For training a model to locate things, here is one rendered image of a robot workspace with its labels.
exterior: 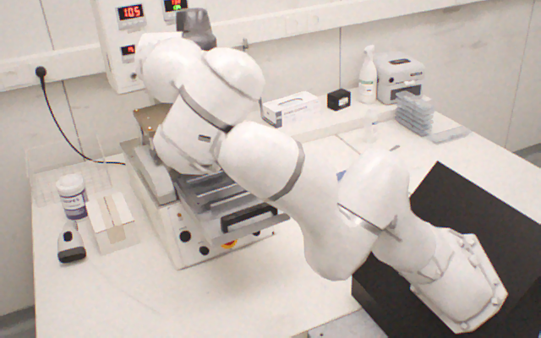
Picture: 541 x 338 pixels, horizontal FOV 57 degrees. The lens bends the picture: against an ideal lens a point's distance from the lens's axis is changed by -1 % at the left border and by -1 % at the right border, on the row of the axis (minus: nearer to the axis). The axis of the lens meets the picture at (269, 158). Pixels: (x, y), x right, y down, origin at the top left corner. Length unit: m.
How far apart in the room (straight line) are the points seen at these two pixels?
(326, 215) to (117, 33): 0.97
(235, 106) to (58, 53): 1.27
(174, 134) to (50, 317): 0.82
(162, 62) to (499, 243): 0.77
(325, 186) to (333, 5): 1.53
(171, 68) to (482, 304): 0.75
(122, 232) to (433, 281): 0.92
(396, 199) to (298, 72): 1.48
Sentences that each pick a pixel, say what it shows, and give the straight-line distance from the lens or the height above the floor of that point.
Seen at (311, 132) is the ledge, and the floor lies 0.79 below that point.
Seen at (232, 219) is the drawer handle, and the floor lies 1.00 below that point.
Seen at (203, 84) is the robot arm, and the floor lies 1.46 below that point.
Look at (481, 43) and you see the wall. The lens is 2.94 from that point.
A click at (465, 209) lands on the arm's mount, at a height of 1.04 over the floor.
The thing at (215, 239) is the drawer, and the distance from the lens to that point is 1.23.
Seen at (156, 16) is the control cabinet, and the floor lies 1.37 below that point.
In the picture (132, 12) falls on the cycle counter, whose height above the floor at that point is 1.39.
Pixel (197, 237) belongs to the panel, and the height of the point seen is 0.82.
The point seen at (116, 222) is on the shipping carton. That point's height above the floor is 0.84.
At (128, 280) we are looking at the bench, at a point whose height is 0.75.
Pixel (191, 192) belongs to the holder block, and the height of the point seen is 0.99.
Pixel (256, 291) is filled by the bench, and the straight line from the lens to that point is 1.39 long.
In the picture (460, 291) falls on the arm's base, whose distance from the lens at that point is 1.08.
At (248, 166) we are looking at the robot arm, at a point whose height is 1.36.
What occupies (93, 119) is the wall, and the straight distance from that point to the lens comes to 2.11.
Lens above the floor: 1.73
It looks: 30 degrees down
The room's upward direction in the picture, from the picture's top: 4 degrees counter-clockwise
